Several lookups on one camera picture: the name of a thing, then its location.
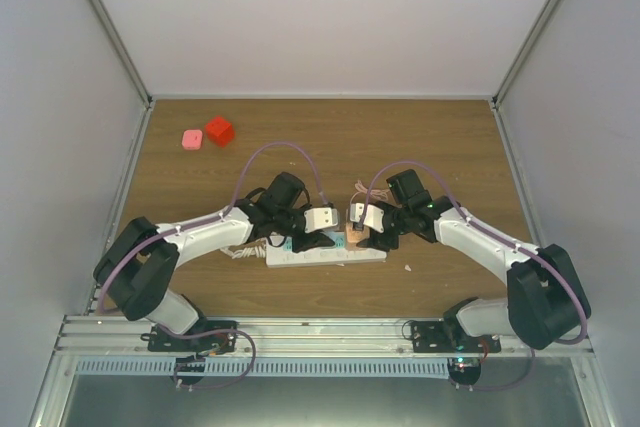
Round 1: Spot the tan wooden plug adapter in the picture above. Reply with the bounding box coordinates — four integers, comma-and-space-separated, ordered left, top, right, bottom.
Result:
345, 221, 369, 251

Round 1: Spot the white power strip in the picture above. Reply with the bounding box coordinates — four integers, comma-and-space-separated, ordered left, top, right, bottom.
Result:
265, 236, 387, 268

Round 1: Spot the red cube plug adapter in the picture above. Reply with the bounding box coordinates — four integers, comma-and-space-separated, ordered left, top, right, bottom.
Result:
205, 116, 235, 147

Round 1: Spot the pink plug adapter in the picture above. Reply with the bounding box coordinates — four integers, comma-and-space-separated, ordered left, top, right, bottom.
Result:
181, 129, 203, 151

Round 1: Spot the blue plug adapter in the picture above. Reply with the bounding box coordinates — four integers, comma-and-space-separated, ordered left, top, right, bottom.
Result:
327, 231, 346, 249

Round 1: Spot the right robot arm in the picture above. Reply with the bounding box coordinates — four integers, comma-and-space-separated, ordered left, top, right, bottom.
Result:
348, 169, 591, 352

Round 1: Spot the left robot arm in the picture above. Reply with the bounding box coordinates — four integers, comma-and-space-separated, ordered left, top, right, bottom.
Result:
93, 172, 339, 351

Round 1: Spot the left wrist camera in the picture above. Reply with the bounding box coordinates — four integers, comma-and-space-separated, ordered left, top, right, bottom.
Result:
304, 206, 340, 233

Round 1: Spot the white power strip cord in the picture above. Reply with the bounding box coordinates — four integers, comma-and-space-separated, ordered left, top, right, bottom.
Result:
219, 241, 269, 261

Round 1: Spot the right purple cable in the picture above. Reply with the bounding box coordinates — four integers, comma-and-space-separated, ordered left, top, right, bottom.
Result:
357, 160, 589, 346

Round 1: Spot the purple cable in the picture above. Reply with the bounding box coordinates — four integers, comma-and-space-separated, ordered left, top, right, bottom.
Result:
97, 141, 334, 338
357, 160, 589, 346

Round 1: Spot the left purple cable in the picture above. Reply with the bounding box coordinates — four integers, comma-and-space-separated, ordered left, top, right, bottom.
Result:
97, 141, 334, 338

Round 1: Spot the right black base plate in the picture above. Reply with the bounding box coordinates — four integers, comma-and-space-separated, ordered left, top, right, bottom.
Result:
408, 320, 502, 354

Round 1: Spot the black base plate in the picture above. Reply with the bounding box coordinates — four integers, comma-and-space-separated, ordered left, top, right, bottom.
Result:
408, 320, 502, 354
140, 319, 238, 357

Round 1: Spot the slotted cable duct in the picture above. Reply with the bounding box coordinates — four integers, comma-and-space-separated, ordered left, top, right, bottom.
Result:
76, 356, 449, 379

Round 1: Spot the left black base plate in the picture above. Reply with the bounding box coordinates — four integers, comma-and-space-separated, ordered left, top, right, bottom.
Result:
140, 319, 238, 357

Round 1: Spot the aluminium front rail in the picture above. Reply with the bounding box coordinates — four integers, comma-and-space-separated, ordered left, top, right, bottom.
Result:
54, 315, 596, 361

